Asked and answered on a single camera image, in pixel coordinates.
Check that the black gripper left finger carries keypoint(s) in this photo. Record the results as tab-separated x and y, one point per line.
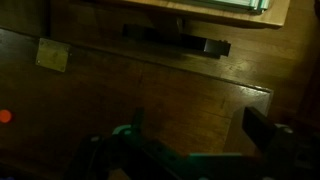
134	129

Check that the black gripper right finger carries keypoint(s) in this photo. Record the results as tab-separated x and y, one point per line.
269	138

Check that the orange ball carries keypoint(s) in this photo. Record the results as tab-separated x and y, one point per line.
5	116

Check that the black metal bar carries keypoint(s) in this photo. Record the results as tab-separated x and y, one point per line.
199	45

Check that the brass floor plate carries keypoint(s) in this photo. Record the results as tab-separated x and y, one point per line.
52	54

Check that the light wooden table top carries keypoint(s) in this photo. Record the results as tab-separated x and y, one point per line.
273	18

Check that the stack of green-edged papers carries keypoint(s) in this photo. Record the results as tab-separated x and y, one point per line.
253	6

